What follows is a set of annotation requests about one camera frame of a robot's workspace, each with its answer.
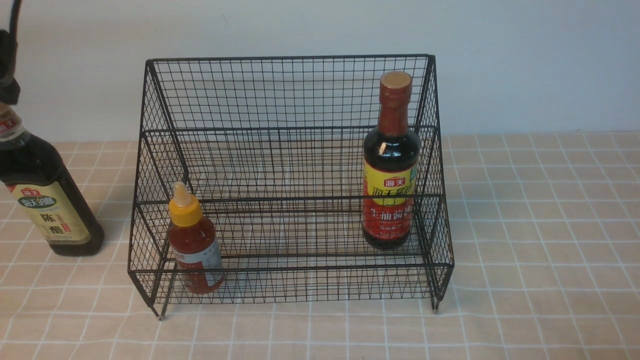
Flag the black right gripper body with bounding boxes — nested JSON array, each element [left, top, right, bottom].
[[0, 29, 21, 105]]

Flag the dark vinegar bottle beige label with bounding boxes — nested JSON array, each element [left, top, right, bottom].
[[0, 104, 105, 257]]

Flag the chili sauce bottle yellow cap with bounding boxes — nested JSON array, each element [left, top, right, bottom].
[[167, 181, 225, 295]]

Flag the soy sauce bottle red label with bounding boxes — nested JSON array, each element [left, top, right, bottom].
[[362, 71, 421, 251]]

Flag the beige checkered tablecloth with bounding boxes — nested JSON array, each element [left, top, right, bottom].
[[1, 131, 640, 360]]

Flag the black wire mesh shelf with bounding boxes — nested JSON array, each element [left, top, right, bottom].
[[127, 54, 455, 320]]

